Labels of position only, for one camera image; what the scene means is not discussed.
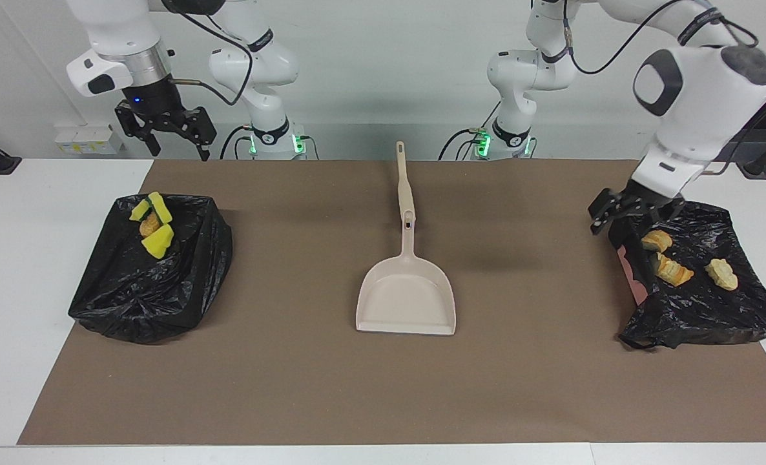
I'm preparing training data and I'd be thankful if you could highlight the black bag bin pink rim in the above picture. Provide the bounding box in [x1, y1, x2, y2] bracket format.
[608, 200, 766, 350]

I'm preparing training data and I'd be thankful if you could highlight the plain yellow sponge chunk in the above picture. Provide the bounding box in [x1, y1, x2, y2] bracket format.
[140, 223, 175, 260]

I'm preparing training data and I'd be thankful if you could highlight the brown table mat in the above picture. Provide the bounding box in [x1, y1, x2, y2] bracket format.
[17, 159, 766, 446]

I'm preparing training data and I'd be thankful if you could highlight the yellow sponge with green layer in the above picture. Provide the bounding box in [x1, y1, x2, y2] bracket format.
[147, 191, 174, 225]

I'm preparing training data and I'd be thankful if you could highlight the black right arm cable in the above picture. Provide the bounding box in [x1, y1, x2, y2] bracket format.
[170, 0, 256, 107]

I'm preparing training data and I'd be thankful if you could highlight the beige plastic dustpan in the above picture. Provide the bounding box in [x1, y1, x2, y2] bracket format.
[355, 210, 457, 336]

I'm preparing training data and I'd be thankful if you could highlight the black bag lined bin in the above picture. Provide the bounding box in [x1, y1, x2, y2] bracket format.
[67, 192, 234, 345]

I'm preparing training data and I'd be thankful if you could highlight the white box on table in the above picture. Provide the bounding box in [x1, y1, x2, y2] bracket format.
[53, 125, 117, 156]

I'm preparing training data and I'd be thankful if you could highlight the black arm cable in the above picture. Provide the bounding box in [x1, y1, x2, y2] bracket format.
[170, 0, 256, 107]
[563, 0, 761, 76]

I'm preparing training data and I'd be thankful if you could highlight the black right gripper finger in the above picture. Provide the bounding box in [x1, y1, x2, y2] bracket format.
[181, 107, 218, 162]
[114, 102, 163, 158]

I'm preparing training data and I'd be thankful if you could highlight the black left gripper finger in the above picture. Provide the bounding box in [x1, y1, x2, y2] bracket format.
[648, 200, 687, 233]
[588, 188, 636, 236]

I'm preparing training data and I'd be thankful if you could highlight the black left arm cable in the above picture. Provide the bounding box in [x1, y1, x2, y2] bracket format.
[563, 0, 761, 76]

